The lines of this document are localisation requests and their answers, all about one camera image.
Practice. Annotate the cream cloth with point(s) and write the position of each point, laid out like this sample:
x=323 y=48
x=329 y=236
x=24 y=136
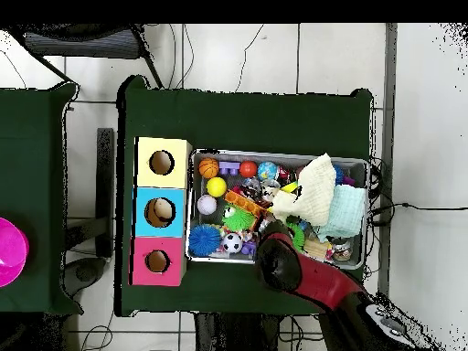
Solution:
x=314 y=193

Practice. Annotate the dark grey floor base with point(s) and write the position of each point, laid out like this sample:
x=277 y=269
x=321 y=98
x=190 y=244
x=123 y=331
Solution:
x=86 y=272

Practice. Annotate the dark green side table cloth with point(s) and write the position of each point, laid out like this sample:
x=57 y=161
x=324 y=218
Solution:
x=33 y=146

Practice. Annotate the large blue spiky ball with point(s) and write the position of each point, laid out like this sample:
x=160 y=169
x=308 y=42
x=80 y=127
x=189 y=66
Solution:
x=204 y=240

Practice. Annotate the toy soccer ball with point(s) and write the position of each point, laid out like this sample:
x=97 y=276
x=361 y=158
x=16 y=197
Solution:
x=232 y=242

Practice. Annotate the magenta bowl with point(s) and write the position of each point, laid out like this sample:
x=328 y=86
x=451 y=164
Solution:
x=11 y=252

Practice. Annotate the small orange ball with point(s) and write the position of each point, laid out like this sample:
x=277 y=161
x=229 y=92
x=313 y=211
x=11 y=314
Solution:
x=249 y=169

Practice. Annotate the blue globe ball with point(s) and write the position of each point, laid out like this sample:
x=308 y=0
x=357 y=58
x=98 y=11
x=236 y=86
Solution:
x=268 y=170

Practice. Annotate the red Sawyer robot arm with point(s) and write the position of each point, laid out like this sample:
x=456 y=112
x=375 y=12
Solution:
x=321 y=281

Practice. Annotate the black chair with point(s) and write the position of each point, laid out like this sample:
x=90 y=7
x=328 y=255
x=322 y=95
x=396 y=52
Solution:
x=80 y=44

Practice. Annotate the white toy baseball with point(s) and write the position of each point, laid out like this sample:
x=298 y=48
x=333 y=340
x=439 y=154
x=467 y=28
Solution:
x=207 y=204

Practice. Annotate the long orange toy block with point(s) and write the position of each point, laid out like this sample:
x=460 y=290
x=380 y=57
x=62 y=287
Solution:
x=245 y=204

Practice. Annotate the orange toy basketball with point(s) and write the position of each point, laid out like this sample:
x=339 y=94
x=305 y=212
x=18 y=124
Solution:
x=208 y=168

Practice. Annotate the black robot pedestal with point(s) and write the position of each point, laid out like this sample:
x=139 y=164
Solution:
x=237 y=332

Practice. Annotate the wooden box with three holes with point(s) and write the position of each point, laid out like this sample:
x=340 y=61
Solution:
x=179 y=204

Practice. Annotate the mint green cloth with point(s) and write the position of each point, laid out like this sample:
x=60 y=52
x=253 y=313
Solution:
x=345 y=212

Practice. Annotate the yellow ball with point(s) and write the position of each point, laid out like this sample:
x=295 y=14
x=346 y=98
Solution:
x=216 y=187

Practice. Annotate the silver mesh bin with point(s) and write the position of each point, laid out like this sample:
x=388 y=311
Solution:
x=215 y=226

